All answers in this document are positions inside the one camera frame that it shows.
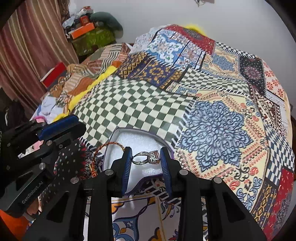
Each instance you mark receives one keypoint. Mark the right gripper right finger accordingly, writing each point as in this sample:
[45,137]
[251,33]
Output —
[227,217]

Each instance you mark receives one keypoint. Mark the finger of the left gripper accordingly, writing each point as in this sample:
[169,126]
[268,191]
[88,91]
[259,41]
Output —
[57,127]
[50,147]

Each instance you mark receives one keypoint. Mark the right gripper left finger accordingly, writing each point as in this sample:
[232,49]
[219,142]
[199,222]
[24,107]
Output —
[63,218]

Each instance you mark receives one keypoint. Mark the purple heart-shaped jewelry box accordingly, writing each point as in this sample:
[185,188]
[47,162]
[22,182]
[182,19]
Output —
[140,152]

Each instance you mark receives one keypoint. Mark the person's left hand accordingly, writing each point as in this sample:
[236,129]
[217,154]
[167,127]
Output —
[35,208]

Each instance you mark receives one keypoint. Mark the pink cloth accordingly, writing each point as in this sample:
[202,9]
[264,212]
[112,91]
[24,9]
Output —
[32,140]

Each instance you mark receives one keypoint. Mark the yellow cloth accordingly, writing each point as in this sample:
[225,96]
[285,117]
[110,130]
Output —
[75,100]

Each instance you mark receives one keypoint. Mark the orange striped blanket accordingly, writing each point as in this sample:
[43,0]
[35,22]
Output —
[79,76]

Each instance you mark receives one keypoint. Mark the red and white box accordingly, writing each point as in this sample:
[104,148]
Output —
[52,77]

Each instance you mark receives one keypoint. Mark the striped brown curtain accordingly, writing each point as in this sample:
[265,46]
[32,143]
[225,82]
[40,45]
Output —
[32,42]

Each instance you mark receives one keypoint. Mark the orange box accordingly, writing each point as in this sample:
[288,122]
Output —
[81,30]

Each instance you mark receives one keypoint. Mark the colourful patchwork bedspread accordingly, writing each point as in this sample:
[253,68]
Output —
[222,110]

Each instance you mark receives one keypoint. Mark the dark green cushion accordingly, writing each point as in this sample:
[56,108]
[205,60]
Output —
[109,21]

